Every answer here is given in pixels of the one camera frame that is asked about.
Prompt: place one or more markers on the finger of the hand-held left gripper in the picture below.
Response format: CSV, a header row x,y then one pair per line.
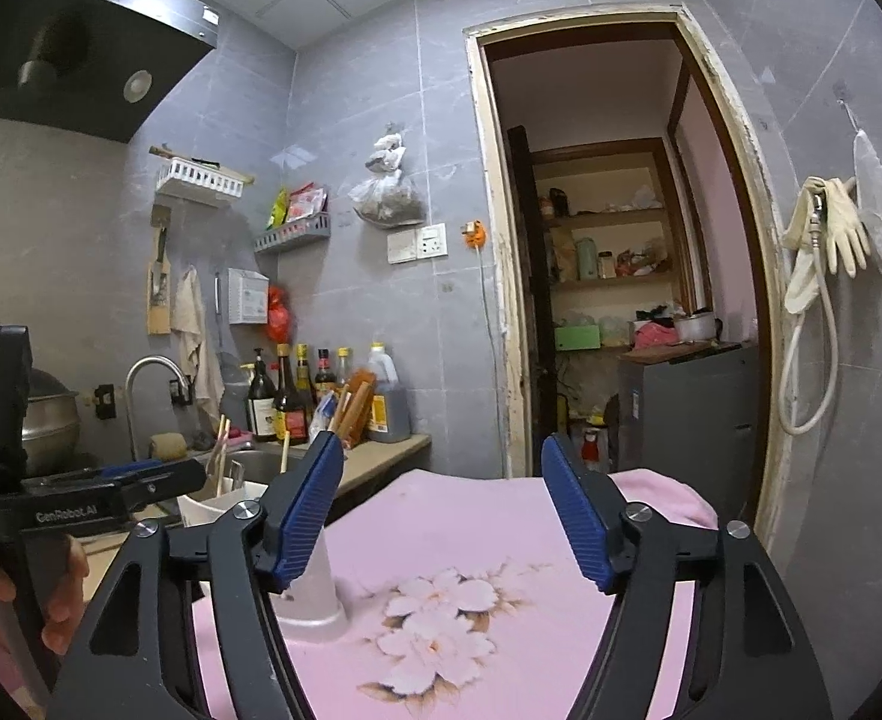
x,y
175,480

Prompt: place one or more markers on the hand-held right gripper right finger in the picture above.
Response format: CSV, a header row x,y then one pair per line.
x,y
572,510

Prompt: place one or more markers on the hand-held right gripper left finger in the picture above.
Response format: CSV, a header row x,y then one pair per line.
x,y
310,510

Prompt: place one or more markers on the white utensil holder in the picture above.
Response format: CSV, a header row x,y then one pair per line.
x,y
216,508

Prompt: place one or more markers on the person's left hand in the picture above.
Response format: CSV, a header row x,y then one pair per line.
x,y
62,600

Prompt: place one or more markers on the brown sponge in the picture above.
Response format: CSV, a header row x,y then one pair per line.
x,y
167,447

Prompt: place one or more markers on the wooden chopstick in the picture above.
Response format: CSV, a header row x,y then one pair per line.
x,y
223,446
285,454

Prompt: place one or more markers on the red plastic bottle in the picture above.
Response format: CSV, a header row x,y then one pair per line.
x,y
591,444

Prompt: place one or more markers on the pink floral cloth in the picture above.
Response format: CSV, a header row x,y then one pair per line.
x,y
486,525

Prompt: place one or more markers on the translucent white plastic cup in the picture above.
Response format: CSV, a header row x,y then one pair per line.
x,y
313,600

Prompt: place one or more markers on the blue white packet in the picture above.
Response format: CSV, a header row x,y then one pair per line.
x,y
325,414

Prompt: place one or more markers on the steel pot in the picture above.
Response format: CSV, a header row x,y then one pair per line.
x,y
47,412

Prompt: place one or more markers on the orange food package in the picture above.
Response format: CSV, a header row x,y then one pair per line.
x,y
355,409

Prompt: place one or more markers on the dark pump sauce bottle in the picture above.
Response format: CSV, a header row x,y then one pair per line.
x,y
261,409

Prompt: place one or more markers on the chrome faucet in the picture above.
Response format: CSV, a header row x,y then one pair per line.
x,y
148,371

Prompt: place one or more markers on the red-labelled sauce bottle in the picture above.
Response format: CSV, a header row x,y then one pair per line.
x,y
325,375

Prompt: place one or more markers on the yellow-capped slim bottle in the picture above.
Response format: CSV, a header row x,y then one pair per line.
x,y
305,371

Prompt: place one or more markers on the grey cabinet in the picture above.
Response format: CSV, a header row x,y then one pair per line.
x,y
681,420

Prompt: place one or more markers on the pale yellow-capped bottle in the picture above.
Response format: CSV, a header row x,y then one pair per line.
x,y
343,367

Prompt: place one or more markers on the beige hanging cloth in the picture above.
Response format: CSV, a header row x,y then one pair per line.
x,y
195,330

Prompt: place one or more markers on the hanging metal spatula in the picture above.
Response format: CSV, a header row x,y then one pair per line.
x,y
220,330

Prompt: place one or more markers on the green box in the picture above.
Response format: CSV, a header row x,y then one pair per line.
x,y
577,337

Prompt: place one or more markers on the red cloth pile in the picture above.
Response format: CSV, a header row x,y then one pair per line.
x,y
652,334

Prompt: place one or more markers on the wooden knife holder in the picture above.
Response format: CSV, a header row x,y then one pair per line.
x,y
160,285

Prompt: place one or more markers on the red plastic bag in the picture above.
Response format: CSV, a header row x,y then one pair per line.
x,y
277,313

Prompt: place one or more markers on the small lidded pot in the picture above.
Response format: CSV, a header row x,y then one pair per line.
x,y
694,327

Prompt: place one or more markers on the wooden storage shelf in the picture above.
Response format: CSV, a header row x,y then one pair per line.
x,y
606,285

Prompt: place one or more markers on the glass jar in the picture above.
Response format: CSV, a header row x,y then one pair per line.
x,y
606,265

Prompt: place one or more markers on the green thermos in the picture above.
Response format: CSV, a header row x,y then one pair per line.
x,y
586,259

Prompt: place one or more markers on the yellow green snack packet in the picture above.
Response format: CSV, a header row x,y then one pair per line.
x,y
277,210

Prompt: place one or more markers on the red snack packet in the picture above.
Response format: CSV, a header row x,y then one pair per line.
x,y
307,202

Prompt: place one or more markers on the hanging clear plastic bag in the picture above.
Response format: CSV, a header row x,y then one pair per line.
x,y
388,199

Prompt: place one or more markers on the cream rubber gloves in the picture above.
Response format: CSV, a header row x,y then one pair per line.
x,y
835,229

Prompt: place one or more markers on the black range hood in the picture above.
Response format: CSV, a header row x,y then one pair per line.
x,y
73,30

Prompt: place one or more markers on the black wall outlet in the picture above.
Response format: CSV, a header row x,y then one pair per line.
x,y
104,399

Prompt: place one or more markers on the white wall box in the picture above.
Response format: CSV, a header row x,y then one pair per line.
x,y
248,297

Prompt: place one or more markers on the grey wall basket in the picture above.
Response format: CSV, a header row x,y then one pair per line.
x,y
292,234

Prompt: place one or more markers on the white wall socket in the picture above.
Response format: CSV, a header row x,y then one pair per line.
x,y
416,243

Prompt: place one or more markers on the orange wall hook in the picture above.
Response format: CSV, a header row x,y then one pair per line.
x,y
475,232

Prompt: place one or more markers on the white wall rack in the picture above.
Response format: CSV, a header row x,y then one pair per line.
x,y
201,178

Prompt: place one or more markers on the wooden door frame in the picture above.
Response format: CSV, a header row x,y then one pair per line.
x,y
741,165

